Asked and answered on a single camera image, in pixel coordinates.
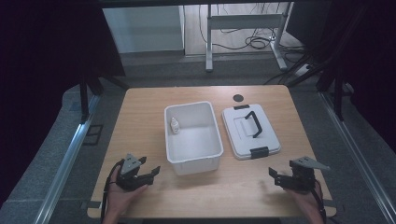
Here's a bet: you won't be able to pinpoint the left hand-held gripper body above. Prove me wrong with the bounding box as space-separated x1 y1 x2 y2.
116 153 156 192

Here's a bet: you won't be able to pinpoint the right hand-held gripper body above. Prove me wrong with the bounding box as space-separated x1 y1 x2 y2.
275 156 332 192

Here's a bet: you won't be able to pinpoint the person's right hand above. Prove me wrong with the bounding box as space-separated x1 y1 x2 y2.
285 179 325 222

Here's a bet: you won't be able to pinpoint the person's left hand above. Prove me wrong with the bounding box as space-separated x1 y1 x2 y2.
106 167 149 219

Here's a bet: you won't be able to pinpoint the small white bottle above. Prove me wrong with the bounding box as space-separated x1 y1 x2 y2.
169 117 181 135

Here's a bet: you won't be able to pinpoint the white plastic storage box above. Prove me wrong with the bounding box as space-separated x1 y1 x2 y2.
163 100 225 176

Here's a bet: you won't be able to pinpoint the black stand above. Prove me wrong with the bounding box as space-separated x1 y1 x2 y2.
78 73 105 123
316 55 356 122

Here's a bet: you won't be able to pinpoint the white power strip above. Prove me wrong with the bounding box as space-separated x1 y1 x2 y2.
293 63 313 77

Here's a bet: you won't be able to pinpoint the dark curtain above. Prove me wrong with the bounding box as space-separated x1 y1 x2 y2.
0 0 127 208
285 0 396 154

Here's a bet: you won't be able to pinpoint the white panel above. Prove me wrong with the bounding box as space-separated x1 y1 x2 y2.
102 5 185 54

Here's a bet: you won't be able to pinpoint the black cable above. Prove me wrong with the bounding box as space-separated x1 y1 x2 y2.
311 178 329 224
100 159 125 224

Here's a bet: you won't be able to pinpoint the white lid with black handle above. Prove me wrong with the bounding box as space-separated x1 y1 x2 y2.
220 103 282 161

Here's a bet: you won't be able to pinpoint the black rectangular floor frame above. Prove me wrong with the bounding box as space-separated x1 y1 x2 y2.
82 124 105 147

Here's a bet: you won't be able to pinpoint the aluminium rail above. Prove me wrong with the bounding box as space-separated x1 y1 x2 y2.
33 94 102 224
319 91 396 224

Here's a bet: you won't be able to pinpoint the black floor cables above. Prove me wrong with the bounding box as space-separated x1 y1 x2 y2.
197 3 307 63

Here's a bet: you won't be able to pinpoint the grey metal desk frame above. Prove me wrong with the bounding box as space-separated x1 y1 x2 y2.
205 2 294 74

